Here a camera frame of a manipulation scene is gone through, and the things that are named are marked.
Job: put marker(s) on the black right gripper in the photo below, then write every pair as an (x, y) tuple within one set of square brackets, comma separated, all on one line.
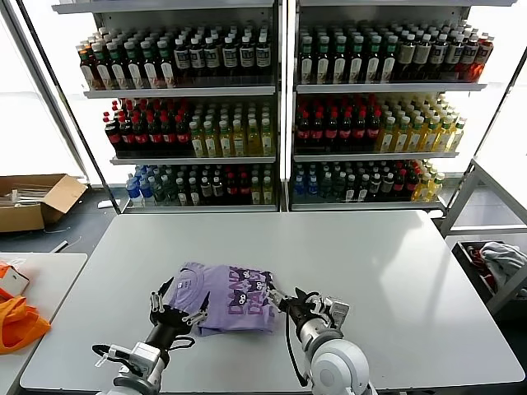
[(296, 314)]

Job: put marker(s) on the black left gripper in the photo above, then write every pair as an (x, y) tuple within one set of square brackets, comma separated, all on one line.
[(171, 317)]

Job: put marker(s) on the dark bottle green white label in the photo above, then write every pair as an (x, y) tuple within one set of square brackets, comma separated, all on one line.
[(323, 65), (374, 63), (389, 63), (306, 66), (167, 72), (357, 64), (101, 74), (340, 65), (118, 74), (151, 73), (134, 73)]

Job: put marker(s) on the dark slanted metal post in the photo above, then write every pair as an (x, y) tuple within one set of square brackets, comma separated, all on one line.
[(61, 88), (500, 107)]

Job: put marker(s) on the cola bottle red cap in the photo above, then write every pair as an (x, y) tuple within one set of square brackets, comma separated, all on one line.
[(360, 131), (112, 138), (374, 130), (155, 137), (317, 131), (127, 138), (169, 137), (332, 131), (141, 138), (303, 131), (183, 136), (346, 131)]

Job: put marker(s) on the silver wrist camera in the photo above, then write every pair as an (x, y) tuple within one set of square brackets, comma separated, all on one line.
[(145, 354), (339, 312)]

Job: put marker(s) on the blue water bottle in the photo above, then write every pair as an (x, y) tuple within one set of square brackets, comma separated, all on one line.
[(146, 192), (134, 193), (300, 188), (313, 188)]

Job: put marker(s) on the purple t-shirt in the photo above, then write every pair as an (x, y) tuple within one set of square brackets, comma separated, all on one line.
[(222, 288)]

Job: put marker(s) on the yellow juice bottle green label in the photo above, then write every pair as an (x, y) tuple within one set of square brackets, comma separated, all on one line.
[(239, 142), (267, 141), (430, 138), (211, 144), (457, 136), (416, 138), (402, 139), (198, 144), (388, 140), (253, 142), (225, 143), (444, 138)]

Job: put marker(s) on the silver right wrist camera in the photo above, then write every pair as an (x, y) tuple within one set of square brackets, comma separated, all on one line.
[(339, 312)]

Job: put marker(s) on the yellow drink bottle white cap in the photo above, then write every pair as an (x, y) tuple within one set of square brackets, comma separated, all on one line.
[(256, 191), (422, 188), (268, 190), (436, 186)]

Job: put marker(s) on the small cola bottle red label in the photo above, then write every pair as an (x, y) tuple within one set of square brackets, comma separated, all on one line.
[(411, 184), (232, 190), (245, 190), (399, 185)]

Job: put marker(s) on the dark storage bin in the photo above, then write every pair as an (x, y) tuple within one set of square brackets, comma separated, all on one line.
[(467, 267)]

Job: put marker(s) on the red drink bottle grey label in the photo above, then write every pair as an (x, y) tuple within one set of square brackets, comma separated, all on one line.
[(484, 55)]

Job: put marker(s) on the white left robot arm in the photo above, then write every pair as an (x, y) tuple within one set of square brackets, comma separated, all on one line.
[(136, 378)]

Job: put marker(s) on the red cloth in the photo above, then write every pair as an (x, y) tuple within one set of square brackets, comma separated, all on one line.
[(477, 257)]

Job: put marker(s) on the grey shelf unit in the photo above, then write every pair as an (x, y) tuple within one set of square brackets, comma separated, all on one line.
[(391, 87), (181, 92)]

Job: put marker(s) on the orange fabric bag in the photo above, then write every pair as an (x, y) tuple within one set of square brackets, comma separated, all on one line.
[(20, 325)]

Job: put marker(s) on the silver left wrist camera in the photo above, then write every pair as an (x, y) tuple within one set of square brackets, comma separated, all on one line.
[(145, 354)]

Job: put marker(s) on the grey metal cart leg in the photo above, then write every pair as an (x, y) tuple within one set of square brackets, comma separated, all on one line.
[(508, 290)]

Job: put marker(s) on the grey white cloth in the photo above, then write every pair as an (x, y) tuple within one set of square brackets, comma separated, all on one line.
[(502, 259)]

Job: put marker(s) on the white packing strips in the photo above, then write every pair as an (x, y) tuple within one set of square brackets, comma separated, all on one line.
[(29, 193)]

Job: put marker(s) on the short white floor strip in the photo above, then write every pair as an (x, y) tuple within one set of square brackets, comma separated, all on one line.
[(62, 245)]

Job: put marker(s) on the open cardboard box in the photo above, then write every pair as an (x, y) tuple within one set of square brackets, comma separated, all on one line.
[(24, 218)]

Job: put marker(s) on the dark bottle grey square label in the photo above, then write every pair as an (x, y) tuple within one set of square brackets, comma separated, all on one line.
[(263, 56), (246, 57), (182, 59), (407, 55), (469, 55), (230, 57), (423, 55), (454, 54), (197, 59), (211, 58), (439, 54)]

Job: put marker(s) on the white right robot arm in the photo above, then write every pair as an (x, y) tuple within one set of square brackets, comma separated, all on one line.
[(337, 366)]

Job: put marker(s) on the grey metal frame table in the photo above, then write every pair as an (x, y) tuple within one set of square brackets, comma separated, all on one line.
[(460, 197)]

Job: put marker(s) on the small white orange box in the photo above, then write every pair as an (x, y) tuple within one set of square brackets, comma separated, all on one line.
[(16, 284)]

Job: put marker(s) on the dark drink bottle white cap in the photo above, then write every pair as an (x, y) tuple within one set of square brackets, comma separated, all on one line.
[(182, 192), (387, 184), (363, 188), (206, 191), (351, 189), (218, 190), (194, 192), (375, 185)]

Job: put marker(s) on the green drink bottle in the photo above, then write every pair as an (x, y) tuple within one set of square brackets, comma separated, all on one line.
[(159, 193), (326, 188), (339, 187)]

